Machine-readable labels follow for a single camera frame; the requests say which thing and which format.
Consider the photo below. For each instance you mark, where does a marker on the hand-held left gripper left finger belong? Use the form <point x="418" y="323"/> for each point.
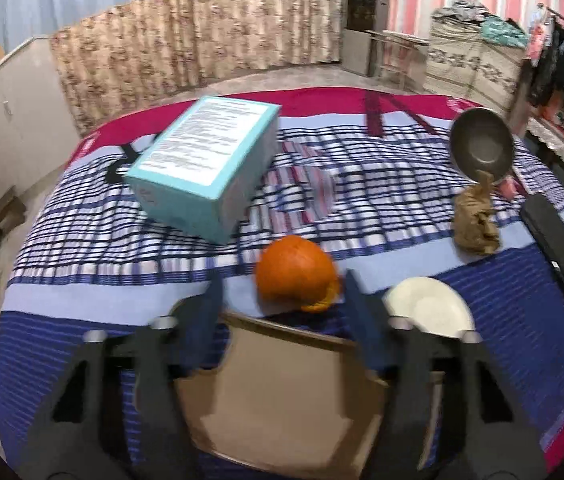
<point x="207" y="320"/>

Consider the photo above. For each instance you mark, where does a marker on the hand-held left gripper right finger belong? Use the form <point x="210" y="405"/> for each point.
<point x="361" y="320"/>

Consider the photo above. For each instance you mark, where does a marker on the brown tray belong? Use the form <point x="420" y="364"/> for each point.
<point x="282" y="400"/>

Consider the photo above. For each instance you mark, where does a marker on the white plate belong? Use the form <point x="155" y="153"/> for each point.
<point x="429" y="305"/>

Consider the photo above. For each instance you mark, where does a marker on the brown crumpled paper bag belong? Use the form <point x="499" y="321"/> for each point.
<point x="476" y="220"/>

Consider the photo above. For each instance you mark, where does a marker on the teal cardboard box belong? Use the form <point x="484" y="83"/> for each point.
<point x="202" y="160"/>

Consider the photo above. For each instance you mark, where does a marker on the black flat case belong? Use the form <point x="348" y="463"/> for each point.
<point x="556" y="255"/>

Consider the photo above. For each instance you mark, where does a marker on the pink metal pot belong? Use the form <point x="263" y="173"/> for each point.
<point x="481" y="140"/>

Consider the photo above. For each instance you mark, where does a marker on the patterned cloth covered furniture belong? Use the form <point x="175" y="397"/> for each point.
<point x="471" y="67"/>

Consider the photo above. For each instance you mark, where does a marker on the white cabinet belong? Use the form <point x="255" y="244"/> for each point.
<point x="7" y="125"/>

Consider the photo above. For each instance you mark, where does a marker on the folding metal table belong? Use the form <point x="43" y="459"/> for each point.
<point x="396" y="40"/>

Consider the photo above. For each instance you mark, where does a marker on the blue and floral curtain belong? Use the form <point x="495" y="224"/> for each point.
<point x="187" y="35"/>

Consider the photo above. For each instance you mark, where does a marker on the grey water dispenser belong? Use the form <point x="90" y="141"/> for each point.
<point x="364" y="30"/>

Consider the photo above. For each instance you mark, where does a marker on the teal patterned cloth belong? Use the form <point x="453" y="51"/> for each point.
<point x="504" y="30"/>

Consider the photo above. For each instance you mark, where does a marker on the grey clothes pile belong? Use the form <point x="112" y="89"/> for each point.
<point x="461" y="10"/>

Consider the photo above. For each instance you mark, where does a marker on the pink hanging garment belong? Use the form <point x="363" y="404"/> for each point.
<point x="539" y="32"/>

